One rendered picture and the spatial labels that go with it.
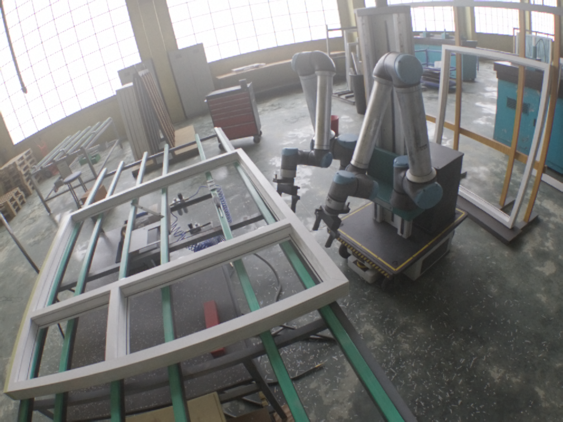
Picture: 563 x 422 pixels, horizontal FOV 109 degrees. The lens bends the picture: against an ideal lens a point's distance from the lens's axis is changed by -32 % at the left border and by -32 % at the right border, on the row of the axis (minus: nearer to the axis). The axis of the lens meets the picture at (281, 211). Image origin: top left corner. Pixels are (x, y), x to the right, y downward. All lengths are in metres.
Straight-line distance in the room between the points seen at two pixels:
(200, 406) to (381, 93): 1.48
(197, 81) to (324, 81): 6.81
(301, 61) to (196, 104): 6.78
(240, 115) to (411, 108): 3.81
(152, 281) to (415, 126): 1.30
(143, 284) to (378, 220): 1.64
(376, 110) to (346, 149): 0.58
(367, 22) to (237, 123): 3.48
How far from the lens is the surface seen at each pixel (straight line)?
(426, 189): 1.42
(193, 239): 1.58
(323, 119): 1.64
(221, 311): 1.48
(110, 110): 9.04
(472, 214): 2.92
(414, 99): 1.26
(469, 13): 14.33
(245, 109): 4.78
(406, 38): 1.60
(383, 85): 1.35
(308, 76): 1.76
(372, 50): 1.78
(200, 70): 8.28
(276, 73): 9.24
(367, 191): 1.34
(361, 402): 1.78
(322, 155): 1.65
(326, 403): 1.78
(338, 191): 1.29
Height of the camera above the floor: 1.69
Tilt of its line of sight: 34 degrees down
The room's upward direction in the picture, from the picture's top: 13 degrees counter-clockwise
